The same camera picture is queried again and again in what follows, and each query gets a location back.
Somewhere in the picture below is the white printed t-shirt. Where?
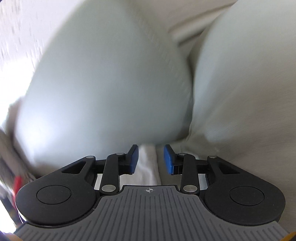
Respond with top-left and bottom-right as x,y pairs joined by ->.
120,145 -> 161,188

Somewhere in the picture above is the grey green sofa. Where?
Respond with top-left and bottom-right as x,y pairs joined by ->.
0,0 -> 296,186

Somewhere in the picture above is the stack of folded clothes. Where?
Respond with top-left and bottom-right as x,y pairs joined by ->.
0,130 -> 35,202

